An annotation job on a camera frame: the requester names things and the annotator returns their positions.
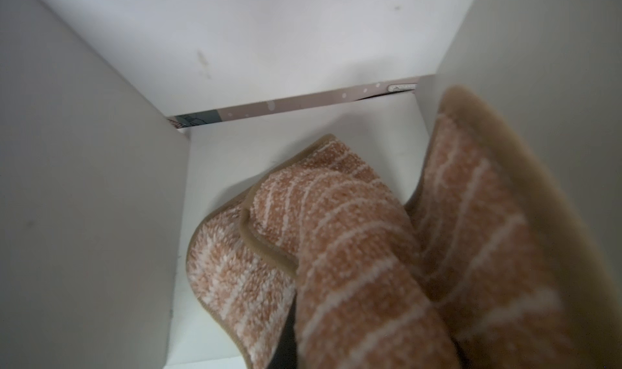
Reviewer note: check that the white wooden bookshelf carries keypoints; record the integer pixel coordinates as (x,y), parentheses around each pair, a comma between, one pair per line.
(125,123)

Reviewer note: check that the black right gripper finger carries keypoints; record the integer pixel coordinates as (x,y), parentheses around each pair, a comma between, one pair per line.
(285,356)

